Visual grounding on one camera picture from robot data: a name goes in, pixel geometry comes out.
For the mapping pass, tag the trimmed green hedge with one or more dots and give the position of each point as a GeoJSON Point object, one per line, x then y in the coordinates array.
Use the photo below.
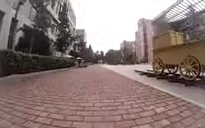
{"type": "Point", "coordinates": [26, 62]}

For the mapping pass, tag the dark wooden pallets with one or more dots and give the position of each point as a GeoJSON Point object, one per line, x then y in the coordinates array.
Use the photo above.
{"type": "Point", "coordinates": [176, 77]}

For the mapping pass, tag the red brick path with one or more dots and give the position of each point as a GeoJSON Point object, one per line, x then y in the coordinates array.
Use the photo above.
{"type": "Point", "coordinates": [90, 100]}

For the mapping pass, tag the pink multi-storey building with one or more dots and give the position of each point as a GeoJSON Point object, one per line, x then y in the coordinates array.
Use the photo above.
{"type": "Point", "coordinates": [144, 40]}

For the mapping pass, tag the distant row of trees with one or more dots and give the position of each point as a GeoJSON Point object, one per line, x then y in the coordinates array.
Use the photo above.
{"type": "Point", "coordinates": [103, 56]}

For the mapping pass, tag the yellow wooden cart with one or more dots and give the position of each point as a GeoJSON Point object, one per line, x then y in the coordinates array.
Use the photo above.
{"type": "Point", "coordinates": [185, 53]}

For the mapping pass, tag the pale stone building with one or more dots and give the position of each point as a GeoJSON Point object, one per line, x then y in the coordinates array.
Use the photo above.
{"type": "Point", "coordinates": [23, 23]}

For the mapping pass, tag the pale grey paved strip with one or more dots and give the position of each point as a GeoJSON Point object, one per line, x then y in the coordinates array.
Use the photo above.
{"type": "Point", "coordinates": [156, 81]}

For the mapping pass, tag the trees along hedge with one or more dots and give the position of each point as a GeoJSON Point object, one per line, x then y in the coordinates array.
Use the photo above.
{"type": "Point", "coordinates": [50, 33]}

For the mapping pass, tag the building with metal lattice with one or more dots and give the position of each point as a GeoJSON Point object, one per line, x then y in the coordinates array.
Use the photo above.
{"type": "Point", "coordinates": [190, 18]}

